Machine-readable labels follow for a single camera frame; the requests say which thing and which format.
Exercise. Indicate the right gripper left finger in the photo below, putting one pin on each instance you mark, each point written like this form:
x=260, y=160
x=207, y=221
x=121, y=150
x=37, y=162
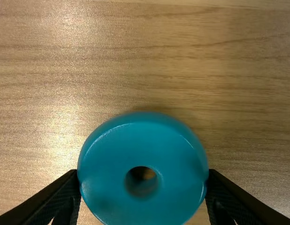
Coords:
x=48, y=204

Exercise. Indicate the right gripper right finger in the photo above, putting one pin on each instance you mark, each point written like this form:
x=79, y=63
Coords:
x=234, y=206

